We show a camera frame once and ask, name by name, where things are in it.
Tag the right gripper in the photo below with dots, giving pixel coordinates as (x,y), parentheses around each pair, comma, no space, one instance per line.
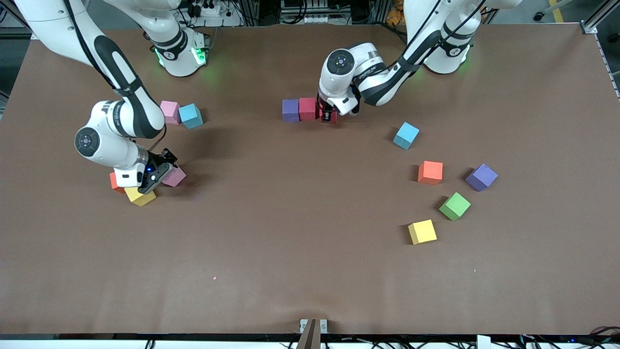
(158,161)

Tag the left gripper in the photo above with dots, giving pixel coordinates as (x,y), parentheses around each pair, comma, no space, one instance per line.
(326,112)

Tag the red foam cube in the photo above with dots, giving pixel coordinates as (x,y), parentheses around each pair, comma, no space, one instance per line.
(334,118)
(307,108)

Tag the pink foam cube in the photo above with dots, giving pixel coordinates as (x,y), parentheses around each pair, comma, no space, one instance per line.
(171,110)
(177,178)

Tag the purple foam cube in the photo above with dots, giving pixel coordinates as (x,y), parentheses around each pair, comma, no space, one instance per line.
(481,177)
(290,110)

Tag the yellow foam cube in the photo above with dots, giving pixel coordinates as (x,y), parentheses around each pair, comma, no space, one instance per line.
(140,197)
(422,231)

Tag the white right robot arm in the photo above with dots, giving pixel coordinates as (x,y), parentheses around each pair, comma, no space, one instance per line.
(104,150)

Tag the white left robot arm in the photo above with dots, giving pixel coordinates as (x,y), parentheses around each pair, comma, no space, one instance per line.
(368,60)

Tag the blue foam cube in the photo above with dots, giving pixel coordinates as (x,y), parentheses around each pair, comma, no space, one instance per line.
(406,135)
(190,115)

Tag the orange foam cube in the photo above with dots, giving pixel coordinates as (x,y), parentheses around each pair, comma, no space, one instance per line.
(430,172)
(115,183)

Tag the orange snack bag pile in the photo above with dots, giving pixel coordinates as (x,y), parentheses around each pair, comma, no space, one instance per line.
(395,17)

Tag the brown paper table cover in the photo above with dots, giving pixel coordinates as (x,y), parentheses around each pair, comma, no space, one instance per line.
(290,252)

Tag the white power strip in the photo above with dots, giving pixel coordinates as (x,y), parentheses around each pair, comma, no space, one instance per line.
(213,9)

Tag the green foam cube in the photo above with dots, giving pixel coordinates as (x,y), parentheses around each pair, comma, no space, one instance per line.
(455,206)

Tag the metal mount bracket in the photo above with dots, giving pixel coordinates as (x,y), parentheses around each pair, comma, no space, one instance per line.
(312,334)

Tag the aluminium frame profile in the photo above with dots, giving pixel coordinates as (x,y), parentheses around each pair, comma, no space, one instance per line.
(593,24)

